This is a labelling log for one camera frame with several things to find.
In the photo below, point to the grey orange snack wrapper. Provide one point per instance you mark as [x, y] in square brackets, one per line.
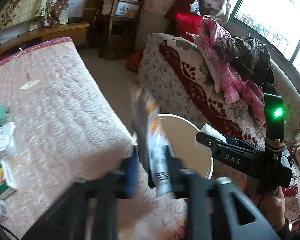
[154, 148]

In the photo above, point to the cream round trash bin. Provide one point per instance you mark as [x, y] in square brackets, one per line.
[181, 135]

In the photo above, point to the window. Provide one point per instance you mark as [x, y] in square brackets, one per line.
[278, 21]

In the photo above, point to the red cushion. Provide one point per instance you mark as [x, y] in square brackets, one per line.
[187, 23]

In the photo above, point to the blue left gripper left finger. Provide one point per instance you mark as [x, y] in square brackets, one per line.
[131, 172]

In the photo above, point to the right human hand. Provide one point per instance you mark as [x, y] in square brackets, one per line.
[272, 208]

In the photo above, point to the dark brown clothing pile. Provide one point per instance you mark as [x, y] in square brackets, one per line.
[248, 56]

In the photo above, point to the rainbow logo green box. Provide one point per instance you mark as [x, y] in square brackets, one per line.
[7, 181]

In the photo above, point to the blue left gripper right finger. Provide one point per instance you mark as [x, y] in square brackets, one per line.
[178, 179]

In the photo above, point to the pink floral clothing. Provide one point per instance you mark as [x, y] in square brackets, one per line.
[226, 78]

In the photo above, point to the wooden chair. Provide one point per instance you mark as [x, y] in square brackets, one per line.
[117, 26]

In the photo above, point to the pink quilted table cover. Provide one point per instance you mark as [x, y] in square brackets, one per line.
[69, 147]

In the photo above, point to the floral cream cloth cover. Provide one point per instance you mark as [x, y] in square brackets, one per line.
[48, 12]

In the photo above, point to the floral sofa with red throw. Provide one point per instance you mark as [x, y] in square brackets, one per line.
[174, 71]

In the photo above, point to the white medicine tablets box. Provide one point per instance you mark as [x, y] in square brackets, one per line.
[7, 142]

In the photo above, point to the wooden tv cabinet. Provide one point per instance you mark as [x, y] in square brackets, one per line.
[76, 31]

